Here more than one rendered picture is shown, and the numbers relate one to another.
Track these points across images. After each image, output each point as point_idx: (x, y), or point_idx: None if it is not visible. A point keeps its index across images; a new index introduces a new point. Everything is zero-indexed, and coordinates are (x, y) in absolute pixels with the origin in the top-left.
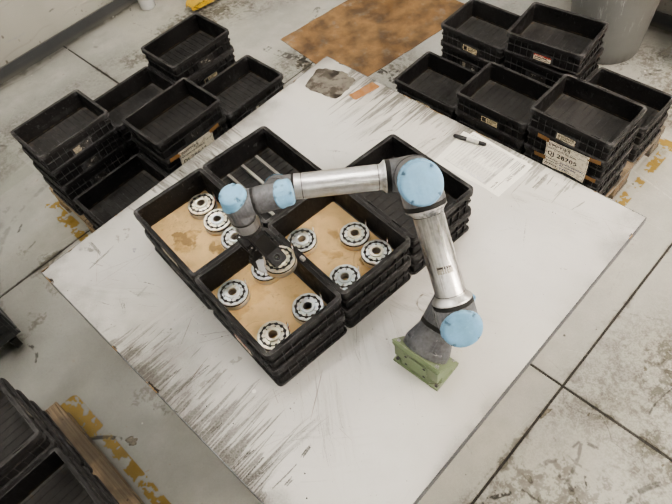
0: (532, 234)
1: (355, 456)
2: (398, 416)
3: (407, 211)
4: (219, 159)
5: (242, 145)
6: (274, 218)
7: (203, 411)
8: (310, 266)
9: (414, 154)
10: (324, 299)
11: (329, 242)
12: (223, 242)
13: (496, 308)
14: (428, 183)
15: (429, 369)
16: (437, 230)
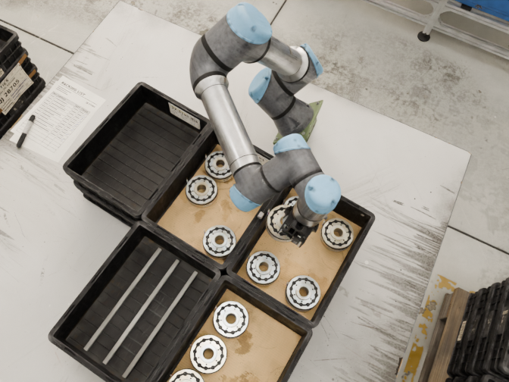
0: (148, 71)
1: (387, 166)
2: (345, 143)
3: (266, 51)
4: (117, 381)
5: (85, 358)
6: (211, 264)
7: (401, 302)
8: (266, 206)
9: (92, 142)
10: (279, 204)
11: (211, 217)
12: (242, 330)
13: (231, 90)
14: (255, 13)
15: (319, 110)
16: (272, 36)
